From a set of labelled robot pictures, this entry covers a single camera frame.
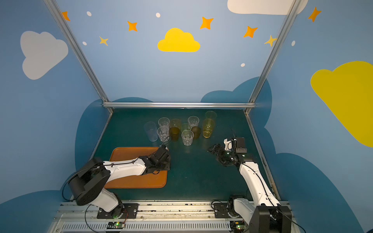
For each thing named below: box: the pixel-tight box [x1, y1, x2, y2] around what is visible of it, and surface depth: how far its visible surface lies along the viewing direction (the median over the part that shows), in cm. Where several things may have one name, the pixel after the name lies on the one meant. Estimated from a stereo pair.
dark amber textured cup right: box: [190, 126, 202, 140], surface depth 106 cm
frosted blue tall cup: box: [143, 121, 159, 143], surface depth 99 cm
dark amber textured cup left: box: [169, 126, 181, 142], surface depth 103 cm
